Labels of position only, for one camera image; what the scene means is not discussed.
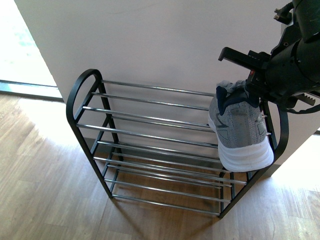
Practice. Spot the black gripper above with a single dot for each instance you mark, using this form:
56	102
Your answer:
285	76

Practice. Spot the grey knit sneaker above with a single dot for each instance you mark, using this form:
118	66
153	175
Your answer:
235	116

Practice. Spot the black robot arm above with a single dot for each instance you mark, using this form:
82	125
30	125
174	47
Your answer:
305	13

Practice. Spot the black metal shoe rack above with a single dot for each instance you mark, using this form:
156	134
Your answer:
152	144

